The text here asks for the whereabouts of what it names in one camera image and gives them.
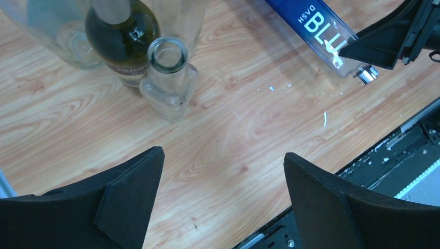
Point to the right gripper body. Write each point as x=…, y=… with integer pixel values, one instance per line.
x=423, y=32

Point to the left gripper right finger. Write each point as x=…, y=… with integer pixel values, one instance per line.
x=332, y=212

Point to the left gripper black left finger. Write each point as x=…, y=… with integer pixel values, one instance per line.
x=111, y=209

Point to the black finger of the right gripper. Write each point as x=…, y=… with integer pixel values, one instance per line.
x=383, y=43

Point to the clear bottle blue label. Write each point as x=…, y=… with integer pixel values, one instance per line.
x=324, y=32

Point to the small clear glass bottle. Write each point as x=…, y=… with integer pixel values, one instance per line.
x=170, y=80

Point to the dark green wine bottle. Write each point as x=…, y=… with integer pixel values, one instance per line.
x=121, y=32

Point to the clear bottle white label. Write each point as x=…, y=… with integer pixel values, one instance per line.
x=57, y=25

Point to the slim clear glass bottle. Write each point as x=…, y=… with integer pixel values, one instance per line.
x=182, y=19

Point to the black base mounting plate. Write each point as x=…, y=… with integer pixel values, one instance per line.
x=404, y=165

